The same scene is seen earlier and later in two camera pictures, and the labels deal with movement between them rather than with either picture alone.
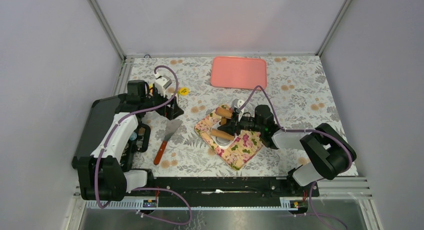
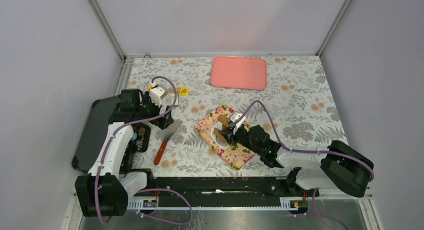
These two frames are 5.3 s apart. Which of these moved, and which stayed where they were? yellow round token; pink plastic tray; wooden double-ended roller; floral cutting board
Moved: wooden double-ended roller
Stayed: yellow round token; floral cutting board; pink plastic tray
